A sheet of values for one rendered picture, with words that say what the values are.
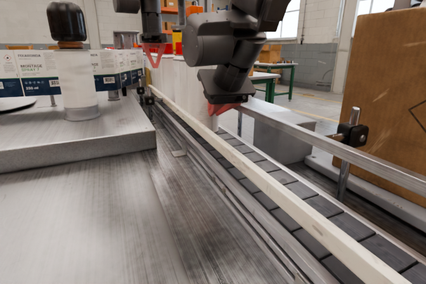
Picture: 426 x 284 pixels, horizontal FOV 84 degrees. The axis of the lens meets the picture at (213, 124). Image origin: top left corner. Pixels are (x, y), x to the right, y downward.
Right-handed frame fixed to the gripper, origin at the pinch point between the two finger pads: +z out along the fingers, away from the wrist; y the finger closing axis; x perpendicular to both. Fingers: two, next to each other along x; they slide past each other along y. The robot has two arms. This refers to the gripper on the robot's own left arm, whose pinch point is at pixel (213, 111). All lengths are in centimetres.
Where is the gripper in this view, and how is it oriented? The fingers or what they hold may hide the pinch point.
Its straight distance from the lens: 51.1
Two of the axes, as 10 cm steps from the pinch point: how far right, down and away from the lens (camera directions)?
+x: 3.1, 8.0, -5.1
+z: -2.8, 5.9, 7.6
